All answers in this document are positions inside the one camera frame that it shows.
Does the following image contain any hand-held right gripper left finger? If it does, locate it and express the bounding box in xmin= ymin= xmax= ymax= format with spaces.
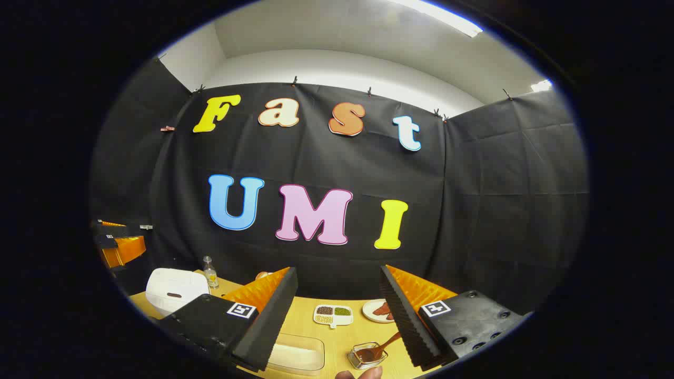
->
xmin=158 ymin=266 xmax=299 ymax=372

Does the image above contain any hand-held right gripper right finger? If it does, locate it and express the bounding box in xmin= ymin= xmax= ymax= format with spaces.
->
xmin=380 ymin=265 xmax=527 ymax=370

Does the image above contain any wooden spoon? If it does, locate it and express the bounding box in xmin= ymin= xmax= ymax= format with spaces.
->
xmin=358 ymin=332 xmax=402 ymax=364

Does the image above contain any clear container of rice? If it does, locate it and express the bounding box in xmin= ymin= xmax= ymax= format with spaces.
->
xmin=267 ymin=333 xmax=325 ymax=376

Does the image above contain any wire chopstick holder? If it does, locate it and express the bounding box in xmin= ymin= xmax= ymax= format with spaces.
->
xmin=348 ymin=342 xmax=389 ymax=370

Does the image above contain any white rice cooker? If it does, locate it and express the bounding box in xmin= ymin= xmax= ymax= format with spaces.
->
xmin=146 ymin=268 xmax=211 ymax=317

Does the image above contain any round white plate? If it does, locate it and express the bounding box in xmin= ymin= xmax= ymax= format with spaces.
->
xmin=362 ymin=298 xmax=395 ymax=323

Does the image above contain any white divided dish of beans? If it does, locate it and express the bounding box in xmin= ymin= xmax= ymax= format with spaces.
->
xmin=314 ymin=304 xmax=354 ymax=329

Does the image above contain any small glass bottle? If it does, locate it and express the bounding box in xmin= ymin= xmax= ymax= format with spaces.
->
xmin=203 ymin=256 xmax=220 ymax=290

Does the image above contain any black backdrop cloth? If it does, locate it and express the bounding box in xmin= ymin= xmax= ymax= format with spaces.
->
xmin=91 ymin=55 xmax=589 ymax=316

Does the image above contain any long ceiling light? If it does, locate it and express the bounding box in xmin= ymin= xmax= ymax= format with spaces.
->
xmin=390 ymin=0 xmax=483 ymax=38

